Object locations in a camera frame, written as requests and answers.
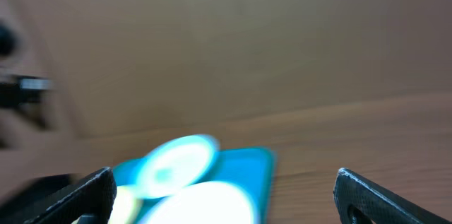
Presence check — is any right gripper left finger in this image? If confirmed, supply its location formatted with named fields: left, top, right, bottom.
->
left=23, top=167, right=117, bottom=224

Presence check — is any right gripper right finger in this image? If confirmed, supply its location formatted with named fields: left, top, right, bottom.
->
left=333, top=167, right=451, bottom=224

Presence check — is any yellow-green plate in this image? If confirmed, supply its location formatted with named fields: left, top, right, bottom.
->
left=108, top=185, right=143, bottom=224

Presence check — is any light blue plate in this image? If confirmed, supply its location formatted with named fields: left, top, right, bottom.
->
left=133, top=134, right=219, bottom=199

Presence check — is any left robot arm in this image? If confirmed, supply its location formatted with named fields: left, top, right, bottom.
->
left=1, top=22, right=51, bottom=130

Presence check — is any black water tray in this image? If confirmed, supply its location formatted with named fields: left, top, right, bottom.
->
left=1, top=174, right=73, bottom=218

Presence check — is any teal plastic tray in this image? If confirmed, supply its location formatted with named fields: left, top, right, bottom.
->
left=113, top=147, right=276, bottom=223

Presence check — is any white plate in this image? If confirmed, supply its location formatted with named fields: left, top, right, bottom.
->
left=139, top=181, right=261, bottom=224

